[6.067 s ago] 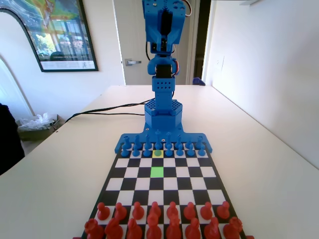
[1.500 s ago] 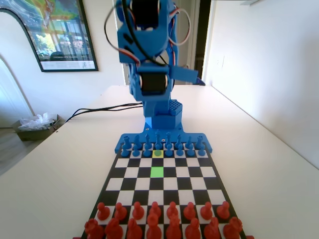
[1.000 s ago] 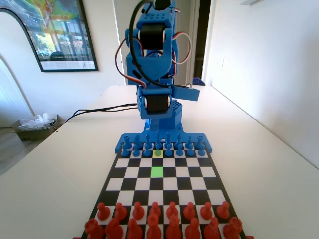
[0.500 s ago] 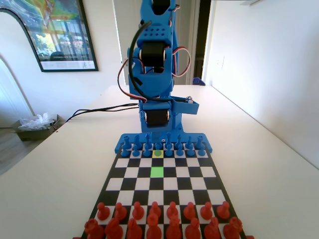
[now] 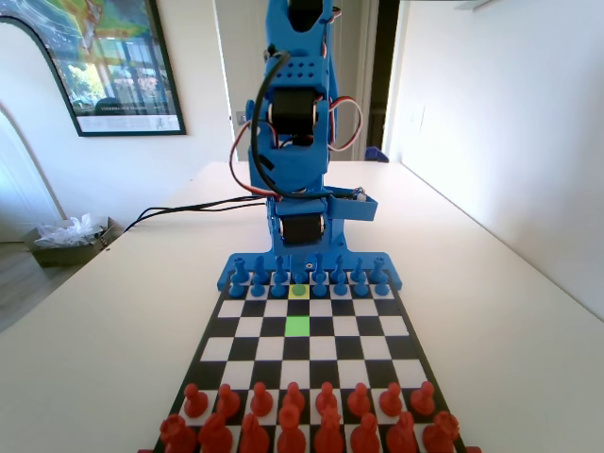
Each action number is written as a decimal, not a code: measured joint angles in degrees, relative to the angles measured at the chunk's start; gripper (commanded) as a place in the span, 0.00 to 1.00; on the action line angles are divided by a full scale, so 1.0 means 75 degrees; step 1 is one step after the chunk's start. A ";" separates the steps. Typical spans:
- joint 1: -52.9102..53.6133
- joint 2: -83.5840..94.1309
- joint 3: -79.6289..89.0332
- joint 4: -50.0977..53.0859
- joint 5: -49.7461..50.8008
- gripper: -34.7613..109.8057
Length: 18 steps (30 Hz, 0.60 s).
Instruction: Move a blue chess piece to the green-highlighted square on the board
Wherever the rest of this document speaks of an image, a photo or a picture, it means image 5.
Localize black and white chessboard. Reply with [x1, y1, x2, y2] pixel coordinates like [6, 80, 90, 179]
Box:
[155, 277, 468, 453]

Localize red chess bishop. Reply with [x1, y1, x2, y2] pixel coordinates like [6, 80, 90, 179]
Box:
[349, 412, 381, 453]
[240, 413, 273, 453]

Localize framed wall poster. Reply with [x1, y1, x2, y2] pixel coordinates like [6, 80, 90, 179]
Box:
[0, 0, 188, 138]

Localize white door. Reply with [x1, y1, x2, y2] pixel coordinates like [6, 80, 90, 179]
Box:
[214, 0, 374, 162]

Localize black power cable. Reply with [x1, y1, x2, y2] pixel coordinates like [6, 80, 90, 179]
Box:
[141, 205, 268, 222]
[123, 195, 268, 233]

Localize red chess knight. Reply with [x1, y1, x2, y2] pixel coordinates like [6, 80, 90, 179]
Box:
[384, 411, 419, 453]
[197, 412, 233, 453]

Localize red chess rook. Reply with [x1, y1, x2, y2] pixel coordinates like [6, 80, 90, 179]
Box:
[159, 413, 198, 453]
[422, 410, 461, 453]

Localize row of blue chess pieces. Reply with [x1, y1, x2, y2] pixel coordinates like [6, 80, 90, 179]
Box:
[215, 235, 406, 292]

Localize row of red chess pieces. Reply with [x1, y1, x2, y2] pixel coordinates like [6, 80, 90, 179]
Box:
[136, 445, 482, 453]

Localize black camera cable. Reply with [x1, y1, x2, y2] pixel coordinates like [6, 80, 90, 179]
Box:
[252, 50, 331, 199]

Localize crumpled clear plastic wrap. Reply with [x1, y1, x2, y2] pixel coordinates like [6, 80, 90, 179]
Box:
[35, 212, 108, 249]

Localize cardboard box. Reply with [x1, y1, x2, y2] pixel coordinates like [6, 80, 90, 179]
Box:
[23, 215, 125, 269]

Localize red chess pawn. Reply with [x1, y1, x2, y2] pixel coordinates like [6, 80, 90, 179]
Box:
[314, 381, 339, 419]
[378, 381, 403, 418]
[346, 382, 371, 419]
[249, 381, 274, 418]
[410, 380, 436, 416]
[281, 381, 307, 419]
[216, 384, 241, 419]
[182, 382, 209, 419]

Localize red white black servo wire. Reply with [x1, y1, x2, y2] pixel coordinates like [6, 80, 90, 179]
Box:
[229, 115, 273, 195]
[327, 96, 364, 153]

